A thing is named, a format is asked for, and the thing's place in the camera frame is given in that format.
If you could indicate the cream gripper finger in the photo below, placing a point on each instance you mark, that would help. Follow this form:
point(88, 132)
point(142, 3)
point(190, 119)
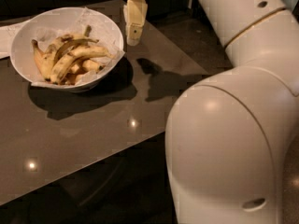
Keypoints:
point(135, 12)

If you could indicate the spotted yellow banana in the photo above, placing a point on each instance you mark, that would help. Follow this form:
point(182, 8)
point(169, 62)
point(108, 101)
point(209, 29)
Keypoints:
point(61, 68)

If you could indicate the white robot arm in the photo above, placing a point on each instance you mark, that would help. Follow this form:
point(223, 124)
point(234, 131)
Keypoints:
point(226, 136)

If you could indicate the white paper bowl liner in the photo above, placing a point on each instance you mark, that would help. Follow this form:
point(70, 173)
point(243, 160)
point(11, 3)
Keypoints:
point(49, 25)

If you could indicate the lower small banana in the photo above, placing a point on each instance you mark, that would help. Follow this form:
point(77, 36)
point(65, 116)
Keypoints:
point(86, 66)

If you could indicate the curved brown-edged banana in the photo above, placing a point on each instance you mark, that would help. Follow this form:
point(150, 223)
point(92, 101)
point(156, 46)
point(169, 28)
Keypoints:
point(70, 43)

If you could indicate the left yellow banana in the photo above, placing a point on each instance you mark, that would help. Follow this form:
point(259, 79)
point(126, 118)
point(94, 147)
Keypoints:
point(44, 59)

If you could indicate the white paper sheet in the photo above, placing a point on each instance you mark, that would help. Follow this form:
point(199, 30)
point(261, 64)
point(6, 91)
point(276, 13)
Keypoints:
point(7, 34)

